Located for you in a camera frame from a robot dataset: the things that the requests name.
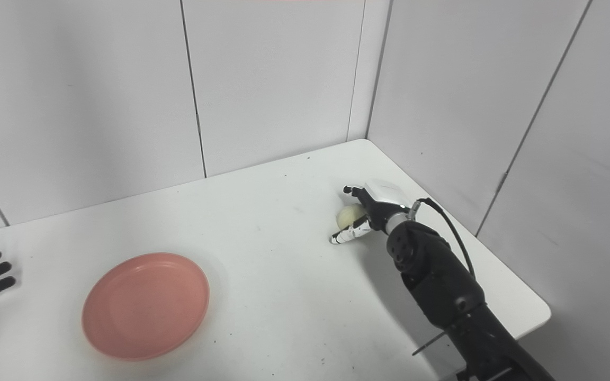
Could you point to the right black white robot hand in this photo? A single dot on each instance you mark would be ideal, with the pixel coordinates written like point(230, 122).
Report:
point(374, 211)

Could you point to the white steamed bun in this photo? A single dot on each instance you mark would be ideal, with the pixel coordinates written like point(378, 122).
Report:
point(349, 216)

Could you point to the pink round plate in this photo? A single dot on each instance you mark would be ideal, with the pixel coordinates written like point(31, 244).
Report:
point(146, 306)

